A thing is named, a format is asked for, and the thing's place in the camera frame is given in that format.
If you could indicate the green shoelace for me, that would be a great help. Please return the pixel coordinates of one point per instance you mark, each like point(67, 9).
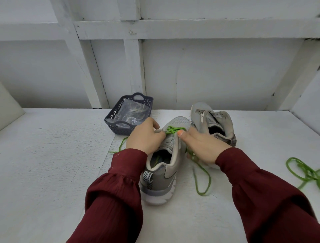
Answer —
point(202, 193)
point(305, 173)

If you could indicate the clear plastic bag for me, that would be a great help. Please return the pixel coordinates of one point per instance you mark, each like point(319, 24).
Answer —
point(131, 112)

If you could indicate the dark plastic lattice basket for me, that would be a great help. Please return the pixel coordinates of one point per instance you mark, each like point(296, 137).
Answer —
point(114, 125)

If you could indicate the person's left forearm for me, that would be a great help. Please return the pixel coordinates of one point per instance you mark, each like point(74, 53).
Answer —
point(112, 200)

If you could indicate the grey mesh shoe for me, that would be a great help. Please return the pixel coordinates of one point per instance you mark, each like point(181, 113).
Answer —
point(160, 175)
point(217, 125)

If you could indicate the person's right hand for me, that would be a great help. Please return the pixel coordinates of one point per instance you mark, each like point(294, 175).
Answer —
point(202, 145)

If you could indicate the person's right forearm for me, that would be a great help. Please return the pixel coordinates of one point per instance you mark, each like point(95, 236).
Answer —
point(270, 200)

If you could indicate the person's left hand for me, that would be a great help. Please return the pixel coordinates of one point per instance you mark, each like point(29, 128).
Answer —
point(144, 137)

